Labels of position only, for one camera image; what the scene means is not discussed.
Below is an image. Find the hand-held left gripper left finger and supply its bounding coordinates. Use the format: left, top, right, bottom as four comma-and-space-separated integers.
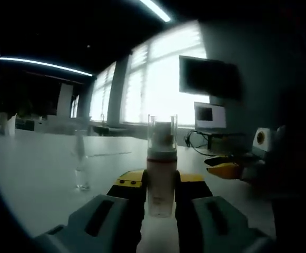
34, 170, 147, 253

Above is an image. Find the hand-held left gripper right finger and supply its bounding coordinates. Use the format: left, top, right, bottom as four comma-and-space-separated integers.
175, 170, 275, 253

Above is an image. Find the clear glass pump bottle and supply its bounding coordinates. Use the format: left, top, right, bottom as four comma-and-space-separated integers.
73, 129, 91, 191

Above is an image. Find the pale opaque pump bottle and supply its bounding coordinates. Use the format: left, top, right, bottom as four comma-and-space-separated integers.
145, 113, 179, 218

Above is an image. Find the clear plastic bottle cover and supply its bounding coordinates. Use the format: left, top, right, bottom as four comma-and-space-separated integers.
147, 113, 179, 155
74, 129, 86, 157

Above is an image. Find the black t-shirt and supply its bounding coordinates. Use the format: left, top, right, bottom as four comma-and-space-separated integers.
247, 86, 306, 253

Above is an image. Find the small desktop monitor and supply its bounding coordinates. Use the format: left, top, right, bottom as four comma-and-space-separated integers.
194, 102, 228, 131

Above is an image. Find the large bright window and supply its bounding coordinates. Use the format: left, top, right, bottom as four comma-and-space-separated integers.
89, 21, 212, 123

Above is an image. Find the white column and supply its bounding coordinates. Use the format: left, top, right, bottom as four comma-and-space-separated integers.
56, 84, 73, 117

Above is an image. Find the long ceiling light strip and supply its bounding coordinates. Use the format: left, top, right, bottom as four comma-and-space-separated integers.
139, 0, 172, 23
0, 56, 94, 78

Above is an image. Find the wall-mounted black monitor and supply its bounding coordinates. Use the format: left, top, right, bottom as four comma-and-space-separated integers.
179, 55, 242, 101

